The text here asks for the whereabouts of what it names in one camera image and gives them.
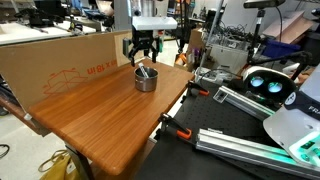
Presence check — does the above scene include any yellow bag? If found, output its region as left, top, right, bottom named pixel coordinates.
left=38, top=149, right=82, bottom=180

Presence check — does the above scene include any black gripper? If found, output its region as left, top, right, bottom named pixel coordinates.
left=128, top=29, right=158, bottom=67

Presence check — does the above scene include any small stainless steel pot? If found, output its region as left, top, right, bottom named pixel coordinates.
left=134, top=66, right=160, bottom=93

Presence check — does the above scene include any silver slanted metal pole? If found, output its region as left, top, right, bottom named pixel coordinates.
left=198, top=0, right=225, bottom=83

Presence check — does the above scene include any white VR headset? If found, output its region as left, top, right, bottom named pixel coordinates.
left=241, top=65, right=298, bottom=113

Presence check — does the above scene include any grey partition panel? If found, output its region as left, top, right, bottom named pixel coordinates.
left=113, top=0, right=133, bottom=33

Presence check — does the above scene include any black camera stand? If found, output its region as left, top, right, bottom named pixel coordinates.
left=246, top=8, right=313, bottom=81

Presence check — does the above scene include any flat brown cardboard sheet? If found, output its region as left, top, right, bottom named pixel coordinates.
left=262, top=9, right=315, bottom=42

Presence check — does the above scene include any black camera on stand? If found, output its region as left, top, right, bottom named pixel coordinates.
left=243, top=0, right=287, bottom=10

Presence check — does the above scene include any brown cardboard panel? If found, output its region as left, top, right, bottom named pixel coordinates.
left=0, top=29, right=136, bottom=113

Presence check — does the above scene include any grey equipment box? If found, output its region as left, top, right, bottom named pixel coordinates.
left=209, top=43, right=250, bottom=75

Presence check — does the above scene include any small brown cardboard box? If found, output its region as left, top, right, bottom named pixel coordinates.
left=187, top=27, right=206, bottom=55

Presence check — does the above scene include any blue plastic bin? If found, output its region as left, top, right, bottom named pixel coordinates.
left=261, top=39, right=303, bottom=58

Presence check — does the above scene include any silver aluminium extrusion rail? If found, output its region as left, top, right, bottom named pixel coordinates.
left=195, top=128, right=320, bottom=180
left=212, top=85, right=276, bottom=122

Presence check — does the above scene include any black clamp orange handle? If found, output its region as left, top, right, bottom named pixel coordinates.
left=157, top=112, right=193, bottom=141
left=181, top=80, right=211, bottom=104

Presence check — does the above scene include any white background worktable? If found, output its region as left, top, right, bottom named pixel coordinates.
left=0, top=21, right=98, bottom=46

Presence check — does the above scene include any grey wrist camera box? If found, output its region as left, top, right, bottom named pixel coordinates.
left=122, top=34, right=165, bottom=58

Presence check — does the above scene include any black floor cable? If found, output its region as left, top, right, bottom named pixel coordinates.
left=0, top=143, right=11, bottom=160

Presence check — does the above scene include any black white dry-erase marker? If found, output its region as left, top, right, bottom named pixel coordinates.
left=137, top=62, right=150, bottom=78

